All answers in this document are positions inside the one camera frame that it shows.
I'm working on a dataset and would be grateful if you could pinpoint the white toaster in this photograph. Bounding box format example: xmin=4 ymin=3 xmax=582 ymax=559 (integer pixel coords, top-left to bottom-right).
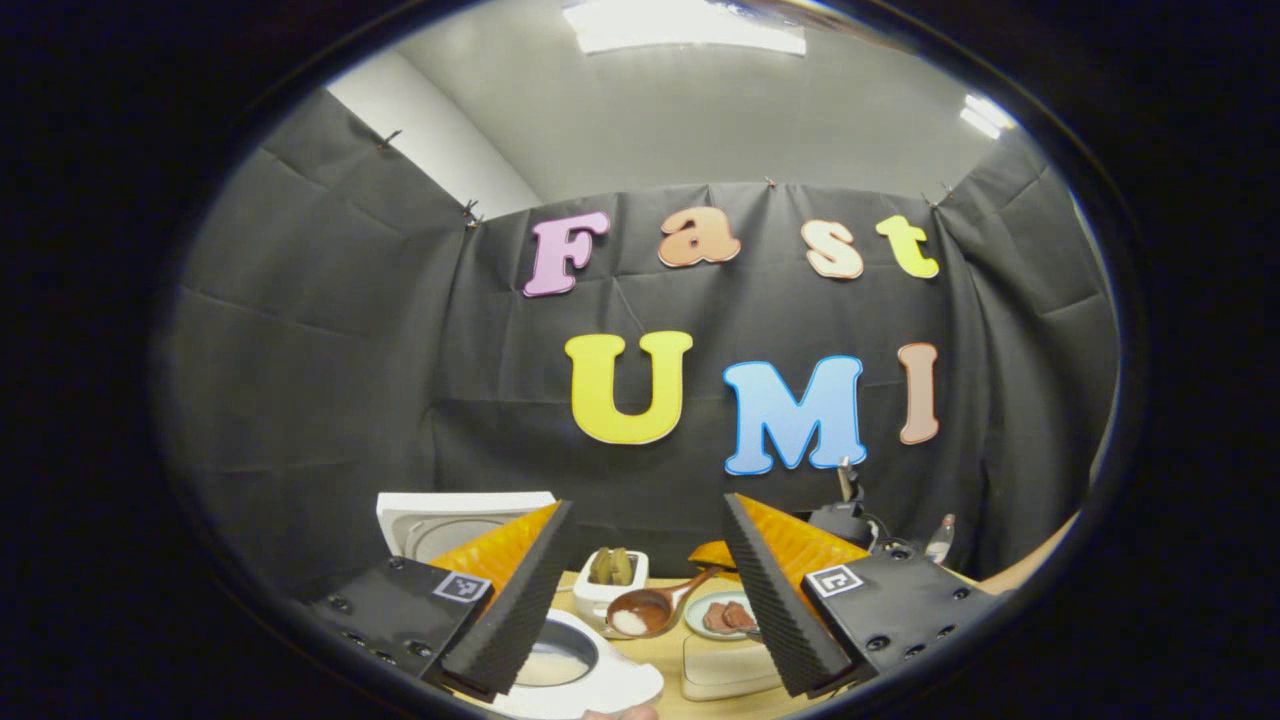
xmin=573 ymin=548 xmax=650 ymax=637

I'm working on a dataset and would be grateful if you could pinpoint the small ceiling light panel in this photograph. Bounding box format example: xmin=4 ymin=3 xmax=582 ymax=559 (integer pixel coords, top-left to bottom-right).
xmin=960 ymin=93 xmax=1017 ymax=140

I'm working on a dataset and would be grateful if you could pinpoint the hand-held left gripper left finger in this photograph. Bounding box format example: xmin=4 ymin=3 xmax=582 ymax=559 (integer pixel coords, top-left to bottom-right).
xmin=295 ymin=500 xmax=577 ymax=703

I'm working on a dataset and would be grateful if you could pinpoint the large ceiling light panel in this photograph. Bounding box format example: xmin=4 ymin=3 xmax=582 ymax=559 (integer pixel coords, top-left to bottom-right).
xmin=562 ymin=0 xmax=807 ymax=56

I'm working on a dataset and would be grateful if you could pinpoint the light green plate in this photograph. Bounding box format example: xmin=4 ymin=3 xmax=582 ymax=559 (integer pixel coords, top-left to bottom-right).
xmin=684 ymin=590 xmax=759 ymax=642

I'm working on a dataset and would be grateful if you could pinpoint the white rice cooker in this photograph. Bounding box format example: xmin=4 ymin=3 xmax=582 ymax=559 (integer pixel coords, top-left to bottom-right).
xmin=377 ymin=490 xmax=665 ymax=720

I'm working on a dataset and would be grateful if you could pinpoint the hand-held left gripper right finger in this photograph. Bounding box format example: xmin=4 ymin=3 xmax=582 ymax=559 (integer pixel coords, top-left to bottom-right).
xmin=722 ymin=493 xmax=1001 ymax=699

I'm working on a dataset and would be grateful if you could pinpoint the black backdrop cloth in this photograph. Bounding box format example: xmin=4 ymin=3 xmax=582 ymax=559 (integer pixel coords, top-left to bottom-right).
xmin=160 ymin=90 xmax=1119 ymax=601

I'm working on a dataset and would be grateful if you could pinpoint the glass rice container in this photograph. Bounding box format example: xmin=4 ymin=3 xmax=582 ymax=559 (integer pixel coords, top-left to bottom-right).
xmin=682 ymin=632 xmax=787 ymax=702

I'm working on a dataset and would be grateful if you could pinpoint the brown wooden spoon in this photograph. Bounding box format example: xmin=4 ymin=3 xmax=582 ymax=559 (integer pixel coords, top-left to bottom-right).
xmin=607 ymin=565 xmax=726 ymax=639

